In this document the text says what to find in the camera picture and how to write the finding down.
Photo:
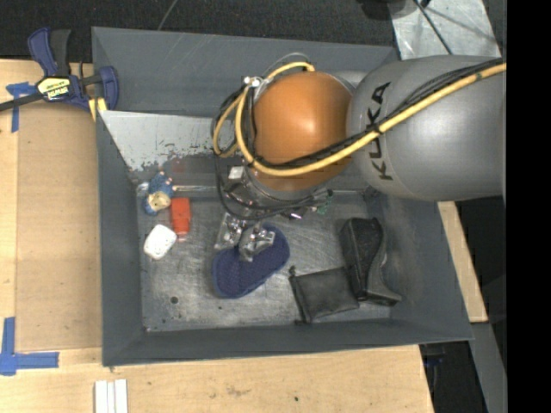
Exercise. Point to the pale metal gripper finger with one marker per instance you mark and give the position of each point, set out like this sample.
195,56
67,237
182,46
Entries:
229,232
254,243

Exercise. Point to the dark blue slipper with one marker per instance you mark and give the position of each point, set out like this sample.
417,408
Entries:
241,273

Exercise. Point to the red-orange block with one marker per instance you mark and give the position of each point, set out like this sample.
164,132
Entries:
181,215

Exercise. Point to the white dotted sponge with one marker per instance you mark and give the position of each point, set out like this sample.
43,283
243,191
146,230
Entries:
159,242

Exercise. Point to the blue toy figure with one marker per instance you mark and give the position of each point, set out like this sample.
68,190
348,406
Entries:
158,194

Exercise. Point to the black pouch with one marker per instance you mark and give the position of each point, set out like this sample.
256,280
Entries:
325,293

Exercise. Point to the grey metal bin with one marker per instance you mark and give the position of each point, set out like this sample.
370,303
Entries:
193,312

